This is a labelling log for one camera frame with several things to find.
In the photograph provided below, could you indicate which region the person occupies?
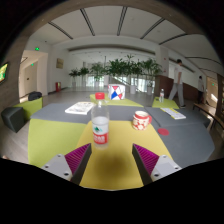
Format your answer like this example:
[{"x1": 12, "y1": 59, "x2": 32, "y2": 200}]
[
  {"x1": 196, "y1": 75, "x2": 206, "y2": 104},
  {"x1": 167, "y1": 58, "x2": 187, "y2": 109}
]

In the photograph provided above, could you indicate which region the white open magazine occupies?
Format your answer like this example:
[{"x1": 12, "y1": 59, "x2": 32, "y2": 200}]
[{"x1": 64, "y1": 101, "x2": 97, "y2": 116}]

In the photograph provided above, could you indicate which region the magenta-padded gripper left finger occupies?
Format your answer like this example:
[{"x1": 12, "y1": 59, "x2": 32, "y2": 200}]
[{"x1": 40, "y1": 143, "x2": 93, "y2": 186}]

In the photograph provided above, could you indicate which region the white red blue cube box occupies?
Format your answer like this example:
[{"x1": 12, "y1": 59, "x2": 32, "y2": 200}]
[{"x1": 107, "y1": 83, "x2": 127, "y2": 101}]

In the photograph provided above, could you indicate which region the red white floral mug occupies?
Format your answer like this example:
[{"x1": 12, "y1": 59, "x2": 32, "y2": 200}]
[{"x1": 132, "y1": 110, "x2": 153, "y2": 131}]

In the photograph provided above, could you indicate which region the row of potted green plants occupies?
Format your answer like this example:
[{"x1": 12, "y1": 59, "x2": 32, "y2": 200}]
[{"x1": 68, "y1": 54, "x2": 164, "y2": 96}]

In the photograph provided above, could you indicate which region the long wooden bench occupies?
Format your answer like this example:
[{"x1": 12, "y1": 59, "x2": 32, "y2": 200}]
[{"x1": 192, "y1": 102, "x2": 224, "y2": 131}]

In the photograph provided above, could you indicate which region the dark grey ottoman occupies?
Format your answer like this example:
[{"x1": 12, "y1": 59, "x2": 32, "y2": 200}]
[{"x1": 0, "y1": 106, "x2": 25, "y2": 134}]

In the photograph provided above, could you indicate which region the small clear water bottle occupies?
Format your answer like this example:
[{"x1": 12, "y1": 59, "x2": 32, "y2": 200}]
[{"x1": 158, "y1": 88, "x2": 165, "y2": 104}]

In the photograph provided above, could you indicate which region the white yellow booklet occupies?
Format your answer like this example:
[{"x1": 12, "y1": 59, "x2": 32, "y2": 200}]
[{"x1": 159, "y1": 106, "x2": 187, "y2": 120}]

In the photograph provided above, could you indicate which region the black bag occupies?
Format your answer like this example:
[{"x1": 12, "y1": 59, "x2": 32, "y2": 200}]
[{"x1": 27, "y1": 90, "x2": 43, "y2": 102}]

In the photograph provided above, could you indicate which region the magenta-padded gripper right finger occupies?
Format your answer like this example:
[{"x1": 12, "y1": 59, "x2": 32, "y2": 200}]
[{"x1": 131, "y1": 143, "x2": 183, "y2": 186}]

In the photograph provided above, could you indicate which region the clear red-capped water bottle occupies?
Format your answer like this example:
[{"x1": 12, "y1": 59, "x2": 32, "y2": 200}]
[{"x1": 90, "y1": 92, "x2": 111, "y2": 150}]

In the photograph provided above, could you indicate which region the wall-mounted display screen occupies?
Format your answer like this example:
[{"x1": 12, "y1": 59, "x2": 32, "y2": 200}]
[{"x1": 0, "y1": 62, "x2": 10, "y2": 85}]

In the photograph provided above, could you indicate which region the lime green ottoman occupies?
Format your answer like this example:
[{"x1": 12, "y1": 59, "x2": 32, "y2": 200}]
[{"x1": 13, "y1": 96, "x2": 44, "y2": 122}]

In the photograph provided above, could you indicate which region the framed wall picture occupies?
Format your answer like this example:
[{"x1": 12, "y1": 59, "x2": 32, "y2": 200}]
[{"x1": 55, "y1": 58, "x2": 65, "y2": 70}]

